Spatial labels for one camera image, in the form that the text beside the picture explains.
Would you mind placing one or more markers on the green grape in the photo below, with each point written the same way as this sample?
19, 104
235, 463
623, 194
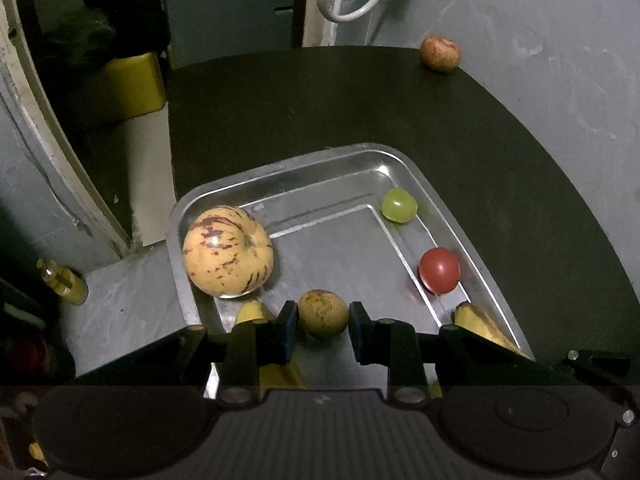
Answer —
398, 205

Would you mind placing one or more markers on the yellow oil bottle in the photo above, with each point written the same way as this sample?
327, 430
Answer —
70, 287

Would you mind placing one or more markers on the striped pepino melon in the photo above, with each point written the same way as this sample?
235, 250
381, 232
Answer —
225, 255

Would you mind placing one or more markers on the small brown longan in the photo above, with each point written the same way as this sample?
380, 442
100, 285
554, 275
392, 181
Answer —
323, 315

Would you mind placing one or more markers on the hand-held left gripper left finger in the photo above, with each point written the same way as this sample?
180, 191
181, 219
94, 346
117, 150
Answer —
286, 335

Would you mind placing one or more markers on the black bag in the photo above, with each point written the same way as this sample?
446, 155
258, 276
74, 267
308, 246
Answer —
100, 35

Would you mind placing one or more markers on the red apple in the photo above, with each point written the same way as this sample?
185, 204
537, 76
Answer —
440, 53

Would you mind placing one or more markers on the red container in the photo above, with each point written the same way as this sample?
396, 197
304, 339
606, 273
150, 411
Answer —
30, 355

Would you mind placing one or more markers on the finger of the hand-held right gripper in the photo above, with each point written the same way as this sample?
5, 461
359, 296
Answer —
600, 365
625, 435

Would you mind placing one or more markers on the small yellow banana piece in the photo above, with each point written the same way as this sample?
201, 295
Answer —
480, 325

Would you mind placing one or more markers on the yellow plastic container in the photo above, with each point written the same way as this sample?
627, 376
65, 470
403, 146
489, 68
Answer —
132, 85

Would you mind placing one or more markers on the large yellow banana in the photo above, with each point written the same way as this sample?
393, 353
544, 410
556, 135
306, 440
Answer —
250, 312

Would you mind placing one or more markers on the dark cabinet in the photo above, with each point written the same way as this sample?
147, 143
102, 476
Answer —
225, 10

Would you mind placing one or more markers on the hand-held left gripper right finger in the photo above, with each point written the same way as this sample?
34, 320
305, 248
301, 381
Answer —
360, 335

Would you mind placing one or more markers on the metal tray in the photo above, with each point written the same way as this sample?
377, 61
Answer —
340, 240

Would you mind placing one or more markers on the red cherry tomato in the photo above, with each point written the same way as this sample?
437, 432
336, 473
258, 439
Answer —
439, 270

